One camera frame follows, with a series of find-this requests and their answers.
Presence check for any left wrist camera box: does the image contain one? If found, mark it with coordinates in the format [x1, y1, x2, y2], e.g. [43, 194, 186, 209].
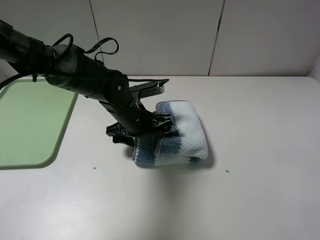
[128, 78, 170, 100]

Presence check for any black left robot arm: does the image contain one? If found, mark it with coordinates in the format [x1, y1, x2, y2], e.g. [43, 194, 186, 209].
[0, 21, 173, 146]

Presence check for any green plastic tray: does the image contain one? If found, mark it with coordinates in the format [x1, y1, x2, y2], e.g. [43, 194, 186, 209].
[0, 77, 78, 170]

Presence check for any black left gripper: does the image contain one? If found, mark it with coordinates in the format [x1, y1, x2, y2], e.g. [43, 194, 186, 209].
[99, 99, 173, 147]

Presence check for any blue white striped towel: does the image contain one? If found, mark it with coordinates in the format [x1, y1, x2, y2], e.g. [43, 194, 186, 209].
[132, 100, 208, 166]

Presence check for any black left camera cable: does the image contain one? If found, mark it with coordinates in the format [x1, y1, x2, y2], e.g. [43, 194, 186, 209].
[0, 33, 161, 91]

